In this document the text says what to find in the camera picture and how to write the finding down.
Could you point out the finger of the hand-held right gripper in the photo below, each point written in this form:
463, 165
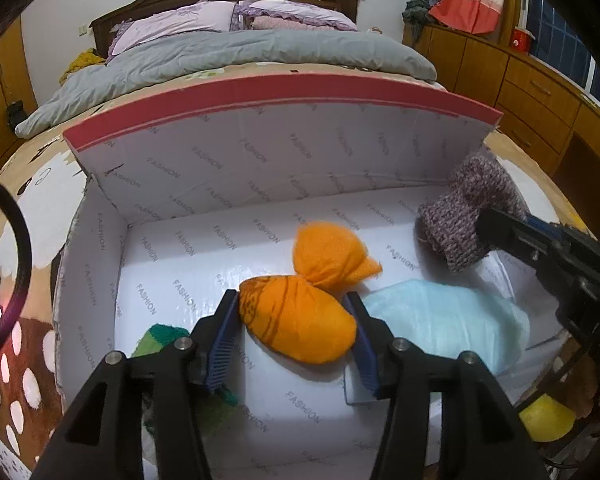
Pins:
545, 225
502, 235

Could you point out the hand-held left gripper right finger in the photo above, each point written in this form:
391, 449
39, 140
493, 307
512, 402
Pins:
362, 350

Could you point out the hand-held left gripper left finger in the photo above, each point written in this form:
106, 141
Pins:
222, 345

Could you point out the purple knitted cloth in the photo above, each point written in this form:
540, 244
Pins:
460, 210

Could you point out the orange cloth bundle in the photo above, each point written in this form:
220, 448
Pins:
300, 315

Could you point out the red and white cardboard box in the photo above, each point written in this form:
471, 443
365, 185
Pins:
280, 160

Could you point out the green knitted cloth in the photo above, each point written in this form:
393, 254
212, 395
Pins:
155, 342

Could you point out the light blue cloth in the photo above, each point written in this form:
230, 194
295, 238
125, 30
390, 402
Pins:
440, 315

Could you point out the wooden cabinet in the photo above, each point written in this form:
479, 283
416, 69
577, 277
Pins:
530, 90

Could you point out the yellow sponge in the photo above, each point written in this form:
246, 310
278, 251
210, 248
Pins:
547, 417

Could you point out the red cup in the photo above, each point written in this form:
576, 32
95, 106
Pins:
521, 40

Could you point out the window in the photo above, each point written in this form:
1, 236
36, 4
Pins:
560, 35

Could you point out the pile of dark clothes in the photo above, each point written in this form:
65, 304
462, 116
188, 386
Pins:
417, 12

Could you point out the grey duvet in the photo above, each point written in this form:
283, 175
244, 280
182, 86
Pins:
230, 52

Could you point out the ruffled lilac pillow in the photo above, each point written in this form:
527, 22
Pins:
305, 12

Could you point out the black bag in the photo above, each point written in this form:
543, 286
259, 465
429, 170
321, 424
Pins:
16, 116

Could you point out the pink fluffy pillow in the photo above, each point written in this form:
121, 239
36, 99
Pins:
275, 23

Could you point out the yellow cloth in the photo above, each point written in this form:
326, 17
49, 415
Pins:
82, 62

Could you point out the plain lilac pillow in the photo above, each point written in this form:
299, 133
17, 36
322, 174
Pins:
175, 22

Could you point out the wooden wardrobe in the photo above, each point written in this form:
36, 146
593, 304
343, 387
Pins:
5, 90

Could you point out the wall socket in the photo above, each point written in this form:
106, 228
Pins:
82, 29

